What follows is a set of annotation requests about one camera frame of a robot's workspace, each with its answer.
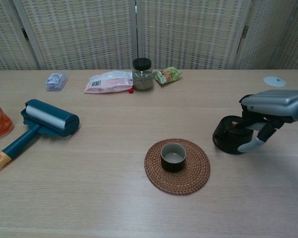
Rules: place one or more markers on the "glass jar black lid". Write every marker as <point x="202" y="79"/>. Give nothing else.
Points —
<point x="142" y="79"/>

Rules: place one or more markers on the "orange drink bottle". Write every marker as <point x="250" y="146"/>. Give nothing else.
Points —
<point x="0" y="124"/>

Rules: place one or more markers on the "black teapot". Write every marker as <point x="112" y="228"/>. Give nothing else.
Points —
<point x="226" y="141"/>

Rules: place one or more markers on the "woven folding screen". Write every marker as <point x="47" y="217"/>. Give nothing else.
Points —
<point x="89" y="32"/>

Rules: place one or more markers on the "green snack packet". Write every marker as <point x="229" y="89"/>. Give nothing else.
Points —
<point x="167" y="75"/>

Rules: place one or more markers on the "teal lint roller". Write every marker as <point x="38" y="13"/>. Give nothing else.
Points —
<point x="52" y="116"/>

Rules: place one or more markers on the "purple tissue pack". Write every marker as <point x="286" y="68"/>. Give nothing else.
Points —
<point x="55" y="81"/>

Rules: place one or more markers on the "round woven rattan coaster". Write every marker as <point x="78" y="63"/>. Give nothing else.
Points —
<point x="188" y="181"/>

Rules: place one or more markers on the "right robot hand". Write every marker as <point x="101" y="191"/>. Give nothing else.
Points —
<point x="273" y="104"/>

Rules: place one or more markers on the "pink snack bag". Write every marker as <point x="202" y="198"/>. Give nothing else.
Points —
<point x="109" y="83"/>

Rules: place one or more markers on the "dark ceramic cup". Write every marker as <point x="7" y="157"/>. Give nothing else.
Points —
<point x="173" y="164"/>

